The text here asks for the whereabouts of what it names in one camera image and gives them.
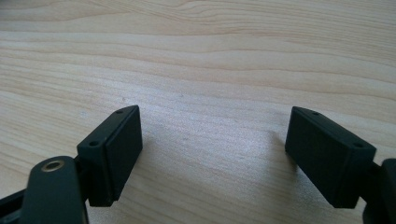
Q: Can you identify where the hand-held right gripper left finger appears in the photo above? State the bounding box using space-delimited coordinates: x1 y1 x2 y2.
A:
76 105 144 208

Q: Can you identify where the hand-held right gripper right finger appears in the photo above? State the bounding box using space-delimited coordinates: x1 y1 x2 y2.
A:
284 105 377 209

